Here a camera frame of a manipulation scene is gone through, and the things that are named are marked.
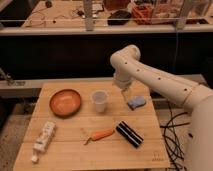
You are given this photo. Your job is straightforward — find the orange basket on bench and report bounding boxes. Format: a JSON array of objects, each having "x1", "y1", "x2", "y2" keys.
[{"x1": 132, "y1": 5, "x2": 153, "y2": 25}]

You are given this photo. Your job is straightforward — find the grey metal post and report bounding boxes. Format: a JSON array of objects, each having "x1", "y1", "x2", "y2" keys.
[
  {"x1": 175, "y1": 0, "x2": 192, "y2": 30},
  {"x1": 83, "y1": 0, "x2": 94, "y2": 31}
]

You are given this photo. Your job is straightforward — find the white toothpaste tube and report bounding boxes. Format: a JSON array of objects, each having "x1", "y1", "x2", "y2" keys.
[{"x1": 31, "y1": 121, "x2": 56, "y2": 163}]

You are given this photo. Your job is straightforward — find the blue sponge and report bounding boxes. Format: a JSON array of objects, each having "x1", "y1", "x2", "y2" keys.
[{"x1": 127, "y1": 96, "x2": 146, "y2": 110}]

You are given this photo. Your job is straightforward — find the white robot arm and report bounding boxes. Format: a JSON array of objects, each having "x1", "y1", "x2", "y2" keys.
[{"x1": 110, "y1": 45, "x2": 213, "y2": 171}]

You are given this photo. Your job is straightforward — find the orange toy carrot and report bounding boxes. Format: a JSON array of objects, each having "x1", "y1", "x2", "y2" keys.
[{"x1": 85, "y1": 129, "x2": 114, "y2": 145}]

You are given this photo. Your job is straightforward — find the orange wooden bowl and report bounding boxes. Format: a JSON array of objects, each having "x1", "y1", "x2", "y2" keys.
[{"x1": 49, "y1": 89, "x2": 81, "y2": 117}]

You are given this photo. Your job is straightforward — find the black object on bench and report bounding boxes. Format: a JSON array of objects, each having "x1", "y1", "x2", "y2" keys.
[{"x1": 107, "y1": 10, "x2": 131, "y2": 26}]

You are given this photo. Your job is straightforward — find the black white striped block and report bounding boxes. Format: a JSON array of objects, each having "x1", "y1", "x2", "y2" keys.
[{"x1": 116, "y1": 121, "x2": 144, "y2": 148}]

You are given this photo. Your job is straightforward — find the black cable on floor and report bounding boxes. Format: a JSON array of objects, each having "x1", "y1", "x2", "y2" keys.
[{"x1": 159, "y1": 103, "x2": 193, "y2": 171}]

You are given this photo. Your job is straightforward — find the white plastic cup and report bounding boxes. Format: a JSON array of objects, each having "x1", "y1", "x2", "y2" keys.
[{"x1": 91, "y1": 90, "x2": 108, "y2": 113}]

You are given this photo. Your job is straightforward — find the grey metal post right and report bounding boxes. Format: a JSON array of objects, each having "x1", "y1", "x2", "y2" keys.
[{"x1": 175, "y1": 0, "x2": 192, "y2": 30}]

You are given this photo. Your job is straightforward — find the grey metal clamp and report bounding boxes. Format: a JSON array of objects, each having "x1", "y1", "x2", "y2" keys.
[{"x1": 0, "y1": 67, "x2": 25, "y2": 86}]

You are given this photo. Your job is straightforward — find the grey metal post left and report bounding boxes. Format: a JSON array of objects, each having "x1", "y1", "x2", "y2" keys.
[{"x1": 83, "y1": 0, "x2": 94, "y2": 31}]

